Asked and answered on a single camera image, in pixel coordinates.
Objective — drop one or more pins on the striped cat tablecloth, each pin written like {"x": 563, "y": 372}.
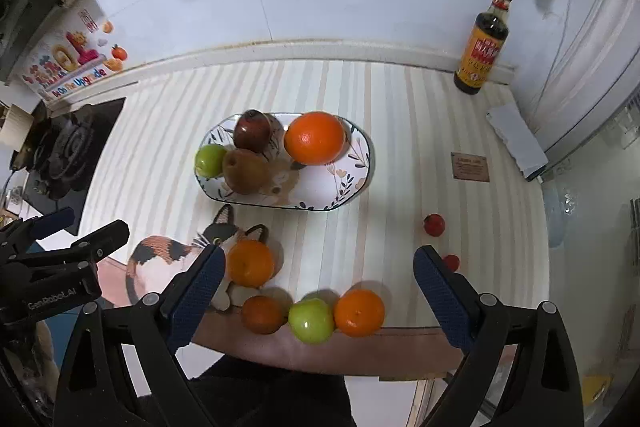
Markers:
{"x": 400, "y": 132}

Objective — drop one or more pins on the dark soy sauce bottle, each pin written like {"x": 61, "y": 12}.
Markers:
{"x": 480, "y": 52}

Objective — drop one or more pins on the white folded cloth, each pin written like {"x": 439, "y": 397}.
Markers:
{"x": 517, "y": 137}

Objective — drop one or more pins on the colourful wall sticker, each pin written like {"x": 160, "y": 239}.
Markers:
{"x": 65, "y": 57}

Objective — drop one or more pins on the green apple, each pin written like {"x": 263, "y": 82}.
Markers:
{"x": 210, "y": 159}
{"x": 311, "y": 321}

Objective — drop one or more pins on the large orange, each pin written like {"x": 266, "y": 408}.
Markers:
{"x": 315, "y": 138}

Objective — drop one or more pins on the brown rectangular patch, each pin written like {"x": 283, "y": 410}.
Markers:
{"x": 469, "y": 167}

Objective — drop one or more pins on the brown pear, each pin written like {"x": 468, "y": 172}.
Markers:
{"x": 245, "y": 170}

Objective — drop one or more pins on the small orange mandarin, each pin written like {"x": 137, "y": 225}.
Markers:
{"x": 359, "y": 313}
{"x": 250, "y": 263}

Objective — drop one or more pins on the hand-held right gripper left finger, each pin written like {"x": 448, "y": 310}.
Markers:
{"x": 197, "y": 302}

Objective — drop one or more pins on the dark red apple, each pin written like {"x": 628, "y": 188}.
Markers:
{"x": 252, "y": 130}

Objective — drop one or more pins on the black range hood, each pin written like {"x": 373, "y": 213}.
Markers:
{"x": 20, "y": 22}

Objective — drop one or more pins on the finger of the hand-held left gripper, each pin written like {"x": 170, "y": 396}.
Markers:
{"x": 107, "y": 237}
{"x": 52, "y": 221}

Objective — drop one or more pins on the floral oval plate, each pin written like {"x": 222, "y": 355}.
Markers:
{"x": 320, "y": 187}

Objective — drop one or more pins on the red cherry tomato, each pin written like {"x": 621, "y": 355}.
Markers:
{"x": 452, "y": 262}
{"x": 434, "y": 224}

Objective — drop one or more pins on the dark orange mandarin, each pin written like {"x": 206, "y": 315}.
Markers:
{"x": 262, "y": 314}

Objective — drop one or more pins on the person's dark pants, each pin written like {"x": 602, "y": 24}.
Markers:
{"x": 270, "y": 397}

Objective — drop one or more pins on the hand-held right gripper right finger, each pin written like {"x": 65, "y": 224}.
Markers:
{"x": 442, "y": 302}

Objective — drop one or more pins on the black gas stove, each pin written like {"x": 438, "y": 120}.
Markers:
{"x": 65, "y": 147}

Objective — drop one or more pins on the beige utensil cup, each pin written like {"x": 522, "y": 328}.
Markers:
{"x": 12, "y": 124}

